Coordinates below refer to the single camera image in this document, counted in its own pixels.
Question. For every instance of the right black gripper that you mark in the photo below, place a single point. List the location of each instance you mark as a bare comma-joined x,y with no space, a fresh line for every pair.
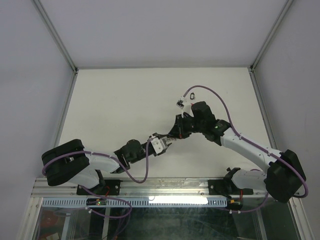
177,131

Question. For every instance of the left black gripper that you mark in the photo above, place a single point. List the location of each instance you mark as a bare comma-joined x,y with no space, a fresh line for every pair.
158,136

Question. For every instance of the metal disc with key rings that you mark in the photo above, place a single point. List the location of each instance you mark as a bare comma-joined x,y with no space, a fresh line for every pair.
169,140

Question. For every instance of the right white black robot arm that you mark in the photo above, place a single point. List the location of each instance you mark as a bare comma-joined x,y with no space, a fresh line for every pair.
280,174

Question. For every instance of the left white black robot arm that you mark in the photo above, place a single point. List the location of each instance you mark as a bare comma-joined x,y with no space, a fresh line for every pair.
72,162

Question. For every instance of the black white key tag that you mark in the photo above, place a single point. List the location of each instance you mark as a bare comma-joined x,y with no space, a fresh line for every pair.
192,95

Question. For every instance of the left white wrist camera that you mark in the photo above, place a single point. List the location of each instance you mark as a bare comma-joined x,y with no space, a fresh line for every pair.
158,144

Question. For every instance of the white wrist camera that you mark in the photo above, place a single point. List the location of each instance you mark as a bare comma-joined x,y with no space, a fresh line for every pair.
158,144
185,106

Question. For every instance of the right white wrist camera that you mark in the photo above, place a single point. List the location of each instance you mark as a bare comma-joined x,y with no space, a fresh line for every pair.
185,106

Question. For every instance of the aluminium mounting rail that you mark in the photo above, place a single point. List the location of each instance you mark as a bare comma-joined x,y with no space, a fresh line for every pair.
126,188

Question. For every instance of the white slotted cable duct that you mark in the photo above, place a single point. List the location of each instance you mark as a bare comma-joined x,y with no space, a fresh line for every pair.
160,201

